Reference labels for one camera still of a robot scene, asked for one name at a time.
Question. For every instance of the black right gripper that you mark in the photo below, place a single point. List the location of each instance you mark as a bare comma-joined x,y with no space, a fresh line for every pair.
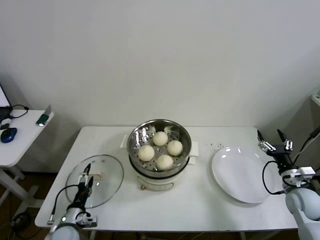
282,160

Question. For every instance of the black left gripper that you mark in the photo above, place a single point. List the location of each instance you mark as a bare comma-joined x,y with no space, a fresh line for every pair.
81,196

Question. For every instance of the glass pot lid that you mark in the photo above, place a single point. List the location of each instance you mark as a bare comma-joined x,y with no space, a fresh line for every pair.
110,172

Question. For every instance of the white steamed baozi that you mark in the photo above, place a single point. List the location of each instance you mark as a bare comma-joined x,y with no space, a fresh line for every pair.
175,147
146,153
165,162
160,138

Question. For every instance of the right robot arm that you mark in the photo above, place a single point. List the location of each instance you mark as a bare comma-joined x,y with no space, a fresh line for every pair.
302,205

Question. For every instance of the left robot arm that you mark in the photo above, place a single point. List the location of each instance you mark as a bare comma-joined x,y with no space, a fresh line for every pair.
65,230

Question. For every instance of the perforated steel steamer basket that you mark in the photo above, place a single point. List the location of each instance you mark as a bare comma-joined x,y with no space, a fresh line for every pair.
136,140

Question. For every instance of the white round plate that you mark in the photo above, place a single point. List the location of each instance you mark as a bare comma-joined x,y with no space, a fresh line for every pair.
240,175

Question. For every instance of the scattered dark crumbs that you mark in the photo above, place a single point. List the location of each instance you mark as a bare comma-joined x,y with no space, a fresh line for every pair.
216,145

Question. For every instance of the white electric cooker pot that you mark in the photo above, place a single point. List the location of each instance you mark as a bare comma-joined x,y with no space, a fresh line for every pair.
155,181

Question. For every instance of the white side table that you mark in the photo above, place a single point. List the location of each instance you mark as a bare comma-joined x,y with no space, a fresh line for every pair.
27,132

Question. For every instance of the blue computer mouse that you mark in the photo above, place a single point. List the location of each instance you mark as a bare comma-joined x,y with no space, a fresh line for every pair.
8,134

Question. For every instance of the laptop screen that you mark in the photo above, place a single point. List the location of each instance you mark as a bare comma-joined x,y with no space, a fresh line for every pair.
3,96

